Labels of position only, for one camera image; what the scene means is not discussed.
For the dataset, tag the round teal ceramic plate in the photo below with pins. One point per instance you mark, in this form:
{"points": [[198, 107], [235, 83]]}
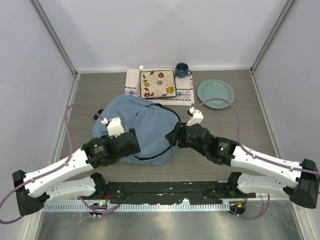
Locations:
{"points": [[215, 88]]}

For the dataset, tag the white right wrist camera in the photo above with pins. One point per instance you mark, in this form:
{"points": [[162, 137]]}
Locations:
{"points": [[196, 117]]}

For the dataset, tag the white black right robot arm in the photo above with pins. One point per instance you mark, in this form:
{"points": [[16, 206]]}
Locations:
{"points": [[300, 181]]}

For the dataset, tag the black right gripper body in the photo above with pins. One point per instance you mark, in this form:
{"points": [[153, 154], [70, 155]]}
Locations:
{"points": [[184, 141]]}

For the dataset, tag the light blue fabric backpack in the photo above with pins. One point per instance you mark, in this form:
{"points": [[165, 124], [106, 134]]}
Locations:
{"points": [[151, 122]]}

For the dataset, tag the white slotted cable duct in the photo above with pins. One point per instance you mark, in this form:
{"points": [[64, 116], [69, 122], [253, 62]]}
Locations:
{"points": [[185, 206]]}

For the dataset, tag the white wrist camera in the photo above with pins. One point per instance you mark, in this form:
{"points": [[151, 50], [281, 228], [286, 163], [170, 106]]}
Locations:
{"points": [[196, 117], [114, 126]]}

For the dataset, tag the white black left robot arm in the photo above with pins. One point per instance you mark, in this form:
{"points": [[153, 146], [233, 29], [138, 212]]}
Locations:
{"points": [[36, 189]]}

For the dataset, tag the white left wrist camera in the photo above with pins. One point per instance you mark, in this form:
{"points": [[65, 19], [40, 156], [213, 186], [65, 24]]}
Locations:
{"points": [[114, 126]]}

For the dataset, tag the dark blue ceramic mug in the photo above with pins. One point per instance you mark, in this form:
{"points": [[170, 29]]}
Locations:
{"points": [[182, 70]]}

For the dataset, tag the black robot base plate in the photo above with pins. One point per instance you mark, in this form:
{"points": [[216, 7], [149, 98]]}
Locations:
{"points": [[168, 192]]}

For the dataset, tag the square floral ceramic plate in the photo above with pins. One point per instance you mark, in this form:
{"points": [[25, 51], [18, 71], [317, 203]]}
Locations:
{"points": [[157, 84]]}

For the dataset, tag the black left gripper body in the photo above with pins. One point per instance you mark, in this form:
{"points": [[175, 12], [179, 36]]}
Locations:
{"points": [[135, 150]]}

